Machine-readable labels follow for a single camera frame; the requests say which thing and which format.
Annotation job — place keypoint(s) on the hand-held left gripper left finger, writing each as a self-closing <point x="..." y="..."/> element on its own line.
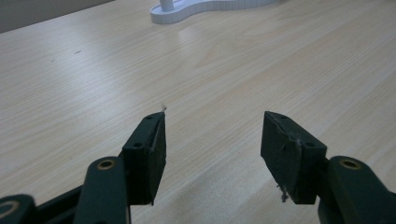
<point x="144" y="161"/>

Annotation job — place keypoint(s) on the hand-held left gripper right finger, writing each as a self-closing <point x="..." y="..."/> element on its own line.
<point x="299" y="165"/>

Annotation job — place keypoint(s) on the white ribbed stand base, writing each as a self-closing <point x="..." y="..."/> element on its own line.
<point x="199" y="9"/>

